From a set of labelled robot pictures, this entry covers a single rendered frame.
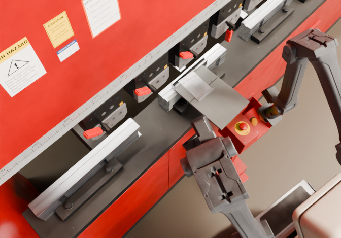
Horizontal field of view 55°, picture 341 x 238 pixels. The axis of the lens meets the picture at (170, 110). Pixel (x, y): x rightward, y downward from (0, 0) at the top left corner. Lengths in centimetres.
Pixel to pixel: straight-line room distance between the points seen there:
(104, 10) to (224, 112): 76
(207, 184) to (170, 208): 160
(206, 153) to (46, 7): 39
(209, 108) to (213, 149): 72
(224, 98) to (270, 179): 111
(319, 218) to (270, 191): 144
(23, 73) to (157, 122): 84
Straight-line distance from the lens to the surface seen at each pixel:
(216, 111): 134
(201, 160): 63
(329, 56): 100
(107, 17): 76
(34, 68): 71
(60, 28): 69
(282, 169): 242
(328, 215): 92
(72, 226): 136
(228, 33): 131
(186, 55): 109
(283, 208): 123
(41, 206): 131
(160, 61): 106
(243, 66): 163
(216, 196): 62
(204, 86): 139
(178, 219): 221
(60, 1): 66
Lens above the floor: 218
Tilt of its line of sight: 63 degrees down
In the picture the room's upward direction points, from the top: 1 degrees clockwise
